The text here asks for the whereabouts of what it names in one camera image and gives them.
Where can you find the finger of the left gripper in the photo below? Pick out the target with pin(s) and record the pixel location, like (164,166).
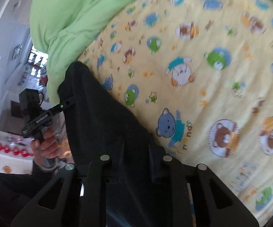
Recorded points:
(62,106)

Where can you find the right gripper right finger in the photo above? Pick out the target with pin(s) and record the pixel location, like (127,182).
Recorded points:
(193,196)

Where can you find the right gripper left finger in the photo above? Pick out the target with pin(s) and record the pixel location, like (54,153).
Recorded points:
(73,197)

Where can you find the black fleece pants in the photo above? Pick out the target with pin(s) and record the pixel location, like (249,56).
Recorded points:
(99,125)

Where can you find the person's left hand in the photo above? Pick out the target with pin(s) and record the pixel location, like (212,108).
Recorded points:
(48,148)

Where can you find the green duvet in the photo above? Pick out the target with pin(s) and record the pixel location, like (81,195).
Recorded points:
(64,28)

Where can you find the yellow bear print bedsheet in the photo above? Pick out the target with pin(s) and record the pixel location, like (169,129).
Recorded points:
(198,74)

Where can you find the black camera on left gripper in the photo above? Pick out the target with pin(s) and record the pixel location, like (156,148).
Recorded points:
(30,104)

